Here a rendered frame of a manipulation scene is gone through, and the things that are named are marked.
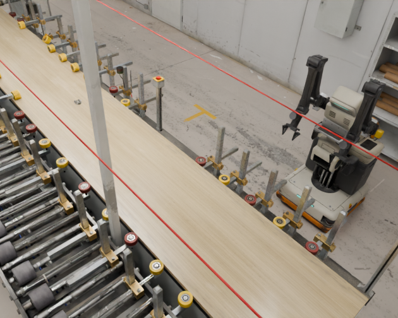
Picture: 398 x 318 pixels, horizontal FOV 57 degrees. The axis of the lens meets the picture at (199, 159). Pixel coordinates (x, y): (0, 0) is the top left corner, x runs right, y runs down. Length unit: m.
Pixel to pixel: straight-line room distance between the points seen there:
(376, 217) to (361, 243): 0.40
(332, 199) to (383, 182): 0.99
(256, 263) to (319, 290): 0.37
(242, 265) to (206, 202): 0.51
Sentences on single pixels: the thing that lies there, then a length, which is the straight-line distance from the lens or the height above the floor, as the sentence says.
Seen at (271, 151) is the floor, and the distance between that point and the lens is 4.37.
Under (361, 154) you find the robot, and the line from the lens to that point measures 3.42.
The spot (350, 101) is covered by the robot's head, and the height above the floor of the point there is 1.34.
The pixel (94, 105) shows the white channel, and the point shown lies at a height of 1.81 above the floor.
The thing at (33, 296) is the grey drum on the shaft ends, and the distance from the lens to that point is 2.26.
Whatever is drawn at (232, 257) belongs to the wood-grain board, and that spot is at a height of 0.90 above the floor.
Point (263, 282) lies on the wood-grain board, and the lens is 2.18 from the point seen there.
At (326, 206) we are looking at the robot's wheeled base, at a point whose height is 0.28.
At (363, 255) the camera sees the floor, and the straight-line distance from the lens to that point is 3.69.
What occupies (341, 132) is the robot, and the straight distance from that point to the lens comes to 3.06.
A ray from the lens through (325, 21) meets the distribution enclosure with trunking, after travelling 4.79.
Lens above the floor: 2.75
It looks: 42 degrees down
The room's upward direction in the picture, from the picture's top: 4 degrees clockwise
